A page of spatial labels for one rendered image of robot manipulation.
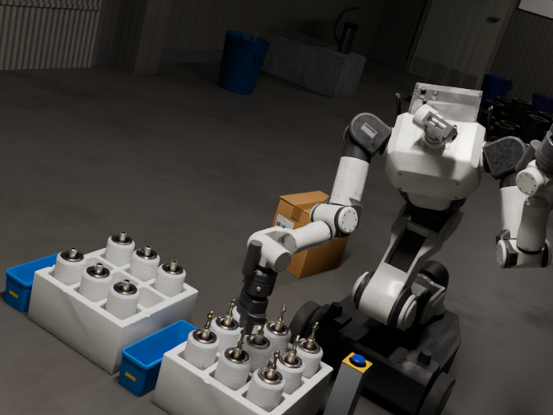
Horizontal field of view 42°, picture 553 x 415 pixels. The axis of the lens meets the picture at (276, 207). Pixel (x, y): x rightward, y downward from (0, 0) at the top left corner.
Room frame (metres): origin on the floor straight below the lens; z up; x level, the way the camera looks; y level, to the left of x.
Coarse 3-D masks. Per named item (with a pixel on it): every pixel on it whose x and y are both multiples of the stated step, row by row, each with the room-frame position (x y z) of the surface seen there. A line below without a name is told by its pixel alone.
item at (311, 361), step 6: (300, 354) 1.89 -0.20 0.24; (306, 354) 1.89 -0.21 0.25; (312, 354) 1.90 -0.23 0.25; (318, 354) 1.91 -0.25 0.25; (306, 360) 1.89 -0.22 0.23; (312, 360) 1.89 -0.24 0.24; (318, 360) 1.91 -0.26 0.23; (306, 366) 1.89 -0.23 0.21; (312, 366) 1.90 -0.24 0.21; (306, 372) 1.89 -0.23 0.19; (312, 372) 1.90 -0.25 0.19; (306, 378) 1.89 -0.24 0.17
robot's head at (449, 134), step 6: (426, 114) 1.94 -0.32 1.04; (432, 114) 1.93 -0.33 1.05; (426, 120) 1.93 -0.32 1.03; (438, 120) 1.92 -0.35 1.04; (432, 126) 1.92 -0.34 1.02; (450, 126) 1.90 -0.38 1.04; (456, 126) 1.94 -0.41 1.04; (438, 132) 1.90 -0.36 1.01; (444, 132) 1.90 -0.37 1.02; (450, 132) 1.89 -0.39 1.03; (456, 132) 1.92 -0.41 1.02; (444, 138) 1.91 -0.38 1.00; (450, 138) 1.91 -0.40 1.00
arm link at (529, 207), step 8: (552, 184) 1.80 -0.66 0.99; (544, 192) 1.81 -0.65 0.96; (552, 192) 1.80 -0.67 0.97; (528, 200) 1.80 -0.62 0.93; (536, 200) 1.80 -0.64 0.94; (544, 200) 1.80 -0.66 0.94; (552, 200) 1.78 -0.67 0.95; (528, 208) 1.77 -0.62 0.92; (536, 208) 1.76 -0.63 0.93; (544, 208) 1.76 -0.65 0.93; (552, 208) 1.78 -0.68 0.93; (536, 216) 1.76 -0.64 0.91; (544, 216) 1.77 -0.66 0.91
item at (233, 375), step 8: (224, 360) 1.74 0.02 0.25; (216, 368) 1.76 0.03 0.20; (224, 368) 1.73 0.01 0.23; (232, 368) 1.73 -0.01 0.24; (240, 368) 1.73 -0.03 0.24; (248, 368) 1.75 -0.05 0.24; (216, 376) 1.74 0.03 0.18; (224, 376) 1.73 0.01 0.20; (232, 376) 1.72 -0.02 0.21; (240, 376) 1.73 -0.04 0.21; (224, 384) 1.73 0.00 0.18; (232, 384) 1.73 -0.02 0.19; (240, 384) 1.74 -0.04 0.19
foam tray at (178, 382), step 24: (168, 360) 1.78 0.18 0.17; (216, 360) 1.85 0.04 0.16; (168, 384) 1.77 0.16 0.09; (192, 384) 1.73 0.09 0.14; (216, 384) 1.71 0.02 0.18; (312, 384) 1.85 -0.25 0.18; (168, 408) 1.76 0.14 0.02; (192, 408) 1.73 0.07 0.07; (216, 408) 1.69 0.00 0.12; (240, 408) 1.66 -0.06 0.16; (288, 408) 1.70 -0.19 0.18; (312, 408) 1.90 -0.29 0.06
